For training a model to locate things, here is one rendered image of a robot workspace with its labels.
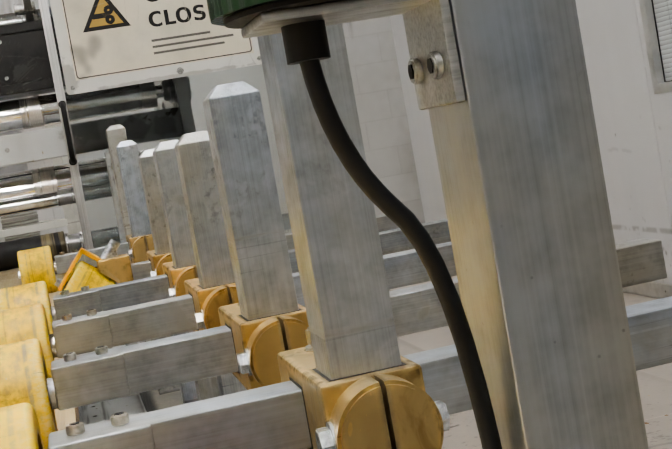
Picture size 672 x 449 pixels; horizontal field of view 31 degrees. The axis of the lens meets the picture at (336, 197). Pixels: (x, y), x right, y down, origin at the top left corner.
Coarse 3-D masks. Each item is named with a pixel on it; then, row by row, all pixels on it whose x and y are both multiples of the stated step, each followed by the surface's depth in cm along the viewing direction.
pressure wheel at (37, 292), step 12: (12, 288) 130; (24, 288) 130; (36, 288) 130; (0, 300) 128; (12, 300) 128; (24, 300) 128; (36, 300) 129; (48, 300) 129; (48, 312) 128; (48, 324) 128
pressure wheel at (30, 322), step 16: (32, 304) 108; (0, 320) 105; (16, 320) 105; (32, 320) 105; (0, 336) 104; (16, 336) 104; (32, 336) 104; (48, 336) 105; (48, 352) 104; (48, 368) 104
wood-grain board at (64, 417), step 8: (16, 272) 270; (0, 280) 254; (8, 280) 250; (16, 280) 246; (56, 280) 229; (0, 288) 233; (72, 408) 98; (56, 416) 96; (64, 416) 95; (72, 416) 95; (64, 424) 92
